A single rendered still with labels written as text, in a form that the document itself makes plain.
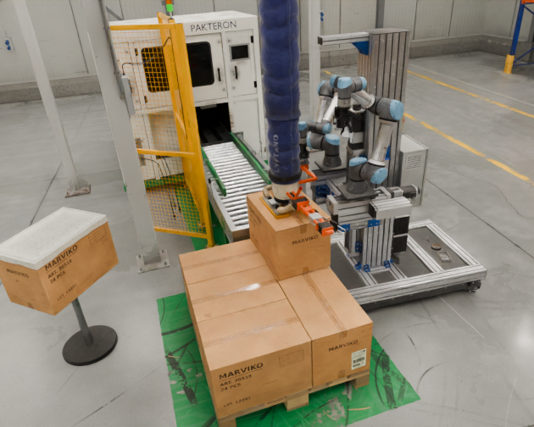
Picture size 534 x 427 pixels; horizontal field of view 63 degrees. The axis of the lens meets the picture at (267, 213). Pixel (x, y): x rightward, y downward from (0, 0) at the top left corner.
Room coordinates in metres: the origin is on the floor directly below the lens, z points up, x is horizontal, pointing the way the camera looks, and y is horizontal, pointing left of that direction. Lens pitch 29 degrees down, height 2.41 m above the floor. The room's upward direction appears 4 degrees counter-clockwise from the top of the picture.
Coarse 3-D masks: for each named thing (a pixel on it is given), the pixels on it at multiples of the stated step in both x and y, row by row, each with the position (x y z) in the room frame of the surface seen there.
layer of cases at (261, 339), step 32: (192, 256) 2.77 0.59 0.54; (224, 256) 2.74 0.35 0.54; (256, 256) 2.71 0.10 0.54; (192, 288) 2.38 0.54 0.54; (224, 288) 2.36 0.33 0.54; (256, 288) 2.33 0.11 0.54; (288, 288) 2.31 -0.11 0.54; (320, 288) 2.28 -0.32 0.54; (224, 320) 2.04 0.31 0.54; (256, 320) 2.02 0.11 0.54; (288, 320) 2.00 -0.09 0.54; (320, 320) 1.98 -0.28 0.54; (352, 320) 1.96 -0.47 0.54; (224, 352) 1.78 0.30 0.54; (256, 352) 1.76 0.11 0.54; (288, 352) 1.78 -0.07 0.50; (320, 352) 1.84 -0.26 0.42; (352, 352) 1.90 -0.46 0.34; (224, 384) 1.68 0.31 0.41; (256, 384) 1.73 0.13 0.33; (288, 384) 1.78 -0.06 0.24; (320, 384) 1.84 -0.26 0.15
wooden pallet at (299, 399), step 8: (192, 320) 2.50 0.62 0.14; (200, 352) 2.25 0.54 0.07; (352, 376) 1.90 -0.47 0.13; (360, 376) 1.92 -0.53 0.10; (368, 376) 1.93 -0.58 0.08; (208, 384) 2.02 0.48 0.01; (328, 384) 1.86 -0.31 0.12; (336, 384) 1.87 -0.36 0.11; (360, 384) 1.92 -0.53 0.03; (368, 384) 1.93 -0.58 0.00; (296, 392) 1.80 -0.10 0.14; (304, 392) 1.81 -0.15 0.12; (280, 400) 1.76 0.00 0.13; (288, 400) 1.78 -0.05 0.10; (296, 400) 1.79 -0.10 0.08; (304, 400) 1.81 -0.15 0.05; (248, 408) 1.71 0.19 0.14; (256, 408) 1.72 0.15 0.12; (288, 408) 1.78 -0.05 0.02; (216, 416) 1.75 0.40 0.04; (224, 416) 1.67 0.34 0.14; (232, 416) 1.68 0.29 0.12; (224, 424) 1.66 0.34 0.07; (232, 424) 1.68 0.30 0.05
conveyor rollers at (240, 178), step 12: (228, 144) 5.24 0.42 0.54; (216, 156) 4.84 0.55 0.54; (228, 156) 4.80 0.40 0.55; (240, 156) 4.82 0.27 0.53; (204, 168) 4.52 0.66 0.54; (216, 168) 4.47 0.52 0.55; (228, 168) 4.50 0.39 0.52; (240, 168) 4.45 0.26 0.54; (252, 168) 4.40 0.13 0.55; (228, 180) 4.13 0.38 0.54; (240, 180) 4.09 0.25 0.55; (252, 180) 4.11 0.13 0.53; (228, 192) 3.85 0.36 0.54; (240, 192) 3.81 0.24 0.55; (252, 192) 3.82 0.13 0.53; (228, 204) 3.58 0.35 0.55; (240, 204) 3.60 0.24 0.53; (240, 216) 3.34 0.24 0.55
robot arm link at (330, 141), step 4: (324, 136) 3.24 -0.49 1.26; (328, 136) 3.20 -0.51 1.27; (332, 136) 3.21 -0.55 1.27; (336, 136) 3.21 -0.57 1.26; (324, 140) 3.21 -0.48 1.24; (328, 140) 3.17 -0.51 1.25; (332, 140) 3.16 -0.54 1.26; (336, 140) 3.16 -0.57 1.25; (320, 144) 3.21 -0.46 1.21; (324, 144) 3.19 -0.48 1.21; (328, 144) 3.17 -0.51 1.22; (332, 144) 3.15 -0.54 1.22; (336, 144) 3.16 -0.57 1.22; (320, 148) 3.21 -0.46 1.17; (324, 148) 3.19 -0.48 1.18; (328, 148) 3.17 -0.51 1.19; (332, 148) 3.15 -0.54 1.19; (336, 148) 3.16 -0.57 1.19; (328, 152) 3.17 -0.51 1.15; (332, 152) 3.15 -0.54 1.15; (336, 152) 3.16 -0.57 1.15
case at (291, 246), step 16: (256, 192) 2.98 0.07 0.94; (272, 192) 2.96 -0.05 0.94; (256, 208) 2.74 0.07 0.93; (320, 208) 2.65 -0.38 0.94; (256, 224) 2.77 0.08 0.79; (272, 224) 2.49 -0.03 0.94; (288, 224) 2.48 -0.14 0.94; (304, 224) 2.46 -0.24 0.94; (256, 240) 2.80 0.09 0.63; (272, 240) 2.47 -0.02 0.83; (288, 240) 2.42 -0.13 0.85; (304, 240) 2.46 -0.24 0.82; (320, 240) 2.50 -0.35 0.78; (272, 256) 2.49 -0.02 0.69; (288, 256) 2.42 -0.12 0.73; (304, 256) 2.46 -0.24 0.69; (320, 256) 2.50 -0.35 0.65; (288, 272) 2.42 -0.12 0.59; (304, 272) 2.46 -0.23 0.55
